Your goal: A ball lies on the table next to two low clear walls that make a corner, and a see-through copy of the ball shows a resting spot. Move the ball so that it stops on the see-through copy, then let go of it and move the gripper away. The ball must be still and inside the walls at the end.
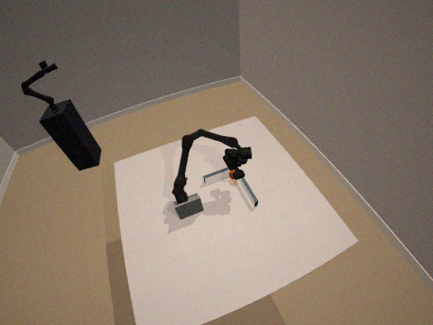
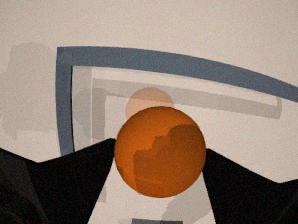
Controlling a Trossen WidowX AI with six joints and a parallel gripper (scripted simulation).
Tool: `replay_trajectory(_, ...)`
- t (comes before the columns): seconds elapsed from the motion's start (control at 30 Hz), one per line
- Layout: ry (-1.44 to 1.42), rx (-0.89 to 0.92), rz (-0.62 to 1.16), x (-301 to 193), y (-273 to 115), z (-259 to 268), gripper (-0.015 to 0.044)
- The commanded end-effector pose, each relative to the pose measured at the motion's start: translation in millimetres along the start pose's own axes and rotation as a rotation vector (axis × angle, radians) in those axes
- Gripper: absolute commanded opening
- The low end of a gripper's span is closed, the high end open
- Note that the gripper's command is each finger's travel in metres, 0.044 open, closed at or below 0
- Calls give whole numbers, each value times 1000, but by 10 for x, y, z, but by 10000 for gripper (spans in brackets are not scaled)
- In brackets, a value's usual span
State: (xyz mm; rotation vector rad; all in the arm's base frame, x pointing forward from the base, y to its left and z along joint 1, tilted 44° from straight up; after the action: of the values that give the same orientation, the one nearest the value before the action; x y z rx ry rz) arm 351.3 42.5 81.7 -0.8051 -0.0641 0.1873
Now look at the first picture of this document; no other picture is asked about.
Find clear glass wall panels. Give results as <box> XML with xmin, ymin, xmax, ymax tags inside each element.
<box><xmin>205</xmin><ymin>169</ymin><xmax>255</xmax><ymax>206</ymax></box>

